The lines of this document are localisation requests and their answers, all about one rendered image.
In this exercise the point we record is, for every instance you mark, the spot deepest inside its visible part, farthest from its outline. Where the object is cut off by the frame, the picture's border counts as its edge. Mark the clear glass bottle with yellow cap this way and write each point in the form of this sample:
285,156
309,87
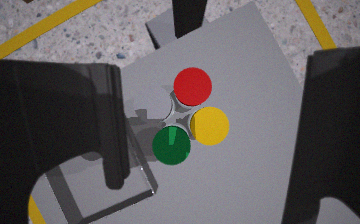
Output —
208,125

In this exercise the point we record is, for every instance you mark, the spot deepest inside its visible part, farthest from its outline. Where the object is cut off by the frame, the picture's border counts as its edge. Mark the clear bottle with grey cap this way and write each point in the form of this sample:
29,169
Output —
152,104

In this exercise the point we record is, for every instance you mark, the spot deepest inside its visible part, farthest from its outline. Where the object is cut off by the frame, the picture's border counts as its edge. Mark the grey tray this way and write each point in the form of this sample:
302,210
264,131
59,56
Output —
79,187

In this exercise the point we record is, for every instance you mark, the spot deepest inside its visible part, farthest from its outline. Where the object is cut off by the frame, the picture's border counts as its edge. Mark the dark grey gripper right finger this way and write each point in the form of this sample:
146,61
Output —
326,161

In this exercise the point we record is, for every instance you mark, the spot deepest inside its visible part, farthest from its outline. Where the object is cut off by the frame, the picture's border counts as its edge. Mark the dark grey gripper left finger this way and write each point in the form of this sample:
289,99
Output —
50,113

